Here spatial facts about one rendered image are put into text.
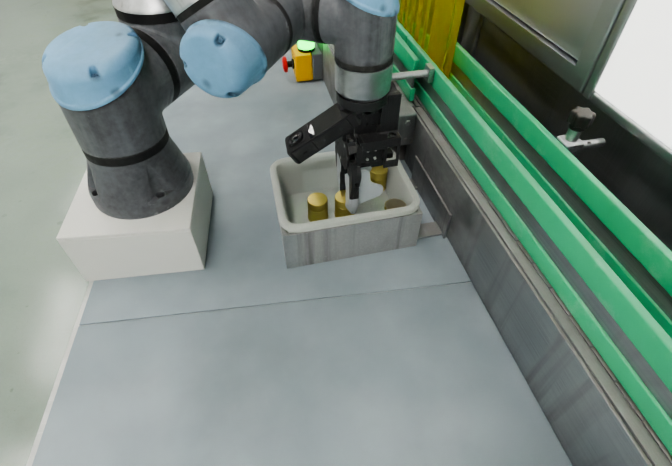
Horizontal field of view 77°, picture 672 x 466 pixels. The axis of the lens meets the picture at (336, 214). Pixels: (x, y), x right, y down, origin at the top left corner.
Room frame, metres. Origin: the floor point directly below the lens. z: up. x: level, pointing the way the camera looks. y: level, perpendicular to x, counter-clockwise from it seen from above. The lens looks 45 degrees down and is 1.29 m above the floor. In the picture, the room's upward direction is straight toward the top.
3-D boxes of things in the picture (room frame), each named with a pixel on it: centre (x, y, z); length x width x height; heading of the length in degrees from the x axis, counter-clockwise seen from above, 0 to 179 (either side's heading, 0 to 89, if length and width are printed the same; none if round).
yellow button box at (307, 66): (1.06, 0.08, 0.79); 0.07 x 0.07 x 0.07; 13
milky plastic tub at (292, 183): (0.52, -0.01, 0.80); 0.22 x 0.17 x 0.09; 103
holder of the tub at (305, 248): (0.53, -0.04, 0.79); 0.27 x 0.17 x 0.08; 103
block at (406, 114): (0.66, -0.10, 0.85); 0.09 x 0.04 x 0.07; 103
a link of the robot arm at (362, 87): (0.52, -0.04, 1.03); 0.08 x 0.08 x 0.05
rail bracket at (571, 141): (0.46, -0.33, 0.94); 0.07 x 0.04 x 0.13; 103
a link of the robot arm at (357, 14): (0.52, -0.03, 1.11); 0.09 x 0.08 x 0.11; 70
